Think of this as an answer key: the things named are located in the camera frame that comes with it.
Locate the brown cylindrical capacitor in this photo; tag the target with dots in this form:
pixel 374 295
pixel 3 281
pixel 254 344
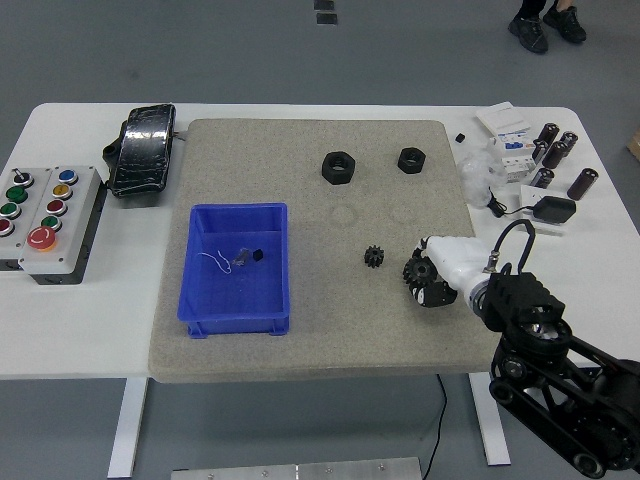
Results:
pixel 583 183
pixel 542 178
pixel 547 135
pixel 555 155
pixel 539 150
pixel 569 140

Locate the grey box with selector switch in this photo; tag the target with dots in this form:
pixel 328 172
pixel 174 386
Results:
pixel 12 200

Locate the large black hex nut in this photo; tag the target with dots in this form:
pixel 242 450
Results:
pixel 340 168

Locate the white circuit breaker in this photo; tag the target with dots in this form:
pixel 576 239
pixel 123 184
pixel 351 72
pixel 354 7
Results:
pixel 515 157

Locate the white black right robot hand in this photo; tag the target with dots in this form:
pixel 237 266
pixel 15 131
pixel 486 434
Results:
pixel 460 257

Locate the tiny black block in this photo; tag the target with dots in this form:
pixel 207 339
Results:
pixel 258 255

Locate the small black gear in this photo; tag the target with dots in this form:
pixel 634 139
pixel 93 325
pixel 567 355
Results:
pixel 374 257

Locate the black wrapped flat device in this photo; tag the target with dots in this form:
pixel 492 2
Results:
pixel 142 150

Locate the small black hex nut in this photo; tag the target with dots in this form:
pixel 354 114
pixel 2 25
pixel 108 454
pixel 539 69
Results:
pixel 412 160

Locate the brown cardboard box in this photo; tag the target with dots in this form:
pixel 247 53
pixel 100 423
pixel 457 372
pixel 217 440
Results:
pixel 635 142

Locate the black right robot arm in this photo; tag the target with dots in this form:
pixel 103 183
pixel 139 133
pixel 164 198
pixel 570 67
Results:
pixel 530 305

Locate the white table leg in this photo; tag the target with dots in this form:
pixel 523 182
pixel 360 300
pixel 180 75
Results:
pixel 490 430
pixel 127 425

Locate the white thread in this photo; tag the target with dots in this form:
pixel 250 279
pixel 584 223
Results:
pixel 220 261

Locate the white cardboard packet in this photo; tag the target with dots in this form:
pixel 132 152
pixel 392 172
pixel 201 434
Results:
pixel 502 119

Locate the small grey metal piece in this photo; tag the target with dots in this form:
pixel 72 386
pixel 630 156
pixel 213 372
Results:
pixel 241 257

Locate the blue plastic box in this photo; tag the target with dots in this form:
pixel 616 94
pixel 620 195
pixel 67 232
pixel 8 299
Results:
pixel 235 295

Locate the white flat plate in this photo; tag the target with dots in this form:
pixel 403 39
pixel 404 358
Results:
pixel 530 192

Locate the clear plastic bag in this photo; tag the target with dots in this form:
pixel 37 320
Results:
pixel 477 175

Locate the grey-brown mat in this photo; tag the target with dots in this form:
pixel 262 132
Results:
pixel 320 310

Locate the small black cube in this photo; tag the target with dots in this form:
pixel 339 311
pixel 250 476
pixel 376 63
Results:
pixel 460 137

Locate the black floor marker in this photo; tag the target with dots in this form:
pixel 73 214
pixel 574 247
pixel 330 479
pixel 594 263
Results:
pixel 325 4

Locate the person's black shoe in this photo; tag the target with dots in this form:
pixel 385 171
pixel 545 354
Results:
pixel 565 22
pixel 529 34

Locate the grey box with emergency stop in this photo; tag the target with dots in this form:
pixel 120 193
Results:
pixel 57 225

